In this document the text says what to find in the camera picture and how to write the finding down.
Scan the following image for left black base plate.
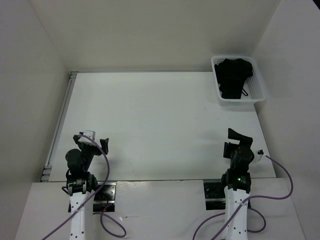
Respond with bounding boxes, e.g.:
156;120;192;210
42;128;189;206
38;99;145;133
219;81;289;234
61;177;116;213

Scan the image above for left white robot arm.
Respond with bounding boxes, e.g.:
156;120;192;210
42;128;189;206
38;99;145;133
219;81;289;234
65;130;109;240

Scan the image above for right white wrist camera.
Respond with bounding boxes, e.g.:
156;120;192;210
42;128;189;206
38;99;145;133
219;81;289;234
252;149;265;163

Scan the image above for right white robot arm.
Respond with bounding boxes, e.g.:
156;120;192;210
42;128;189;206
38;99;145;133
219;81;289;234
219;128;254;240

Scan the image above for black shorts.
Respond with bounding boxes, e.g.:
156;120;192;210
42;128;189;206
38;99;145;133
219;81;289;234
214;58;253;99

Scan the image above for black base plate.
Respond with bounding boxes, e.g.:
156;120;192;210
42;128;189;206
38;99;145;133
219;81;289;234
61;177;116;213
203;178;253;211

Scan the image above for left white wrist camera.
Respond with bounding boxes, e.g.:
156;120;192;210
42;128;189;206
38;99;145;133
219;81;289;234
78;130;96;145

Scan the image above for aluminium table edge rail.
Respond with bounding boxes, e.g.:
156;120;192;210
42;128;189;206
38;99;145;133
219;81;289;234
39;71;78;182

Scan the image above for white plastic basket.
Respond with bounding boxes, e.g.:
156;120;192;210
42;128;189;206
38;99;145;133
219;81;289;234
211;55;266;106

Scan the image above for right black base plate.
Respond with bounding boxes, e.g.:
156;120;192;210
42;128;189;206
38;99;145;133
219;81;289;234
203;178;253;211

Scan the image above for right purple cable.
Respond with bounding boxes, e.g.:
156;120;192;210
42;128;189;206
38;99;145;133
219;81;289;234
192;154;294;240

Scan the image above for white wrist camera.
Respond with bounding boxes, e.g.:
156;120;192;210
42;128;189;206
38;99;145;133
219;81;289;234
78;130;96;145
252;149;265;163

